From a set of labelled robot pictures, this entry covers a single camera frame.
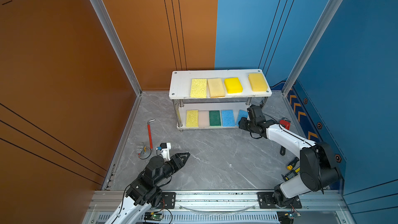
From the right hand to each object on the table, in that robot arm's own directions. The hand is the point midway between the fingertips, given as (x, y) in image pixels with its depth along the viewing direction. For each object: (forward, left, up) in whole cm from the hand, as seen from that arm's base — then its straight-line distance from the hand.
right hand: (241, 123), depth 92 cm
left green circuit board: (-45, +46, -10) cm, 65 cm away
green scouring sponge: (+3, +16, 0) cm, 16 cm away
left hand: (-21, +29, +4) cm, 36 cm away
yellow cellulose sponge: (+3, +30, 0) cm, 30 cm away
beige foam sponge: (+5, +23, -1) cm, 23 cm away
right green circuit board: (-45, -17, -11) cm, 49 cm away
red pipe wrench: (+5, -31, -7) cm, 32 cm away
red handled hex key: (-3, +57, -8) cm, 57 cm away
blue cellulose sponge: (+4, +8, 0) cm, 8 cm away
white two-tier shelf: (-3, +16, +25) cm, 30 cm away
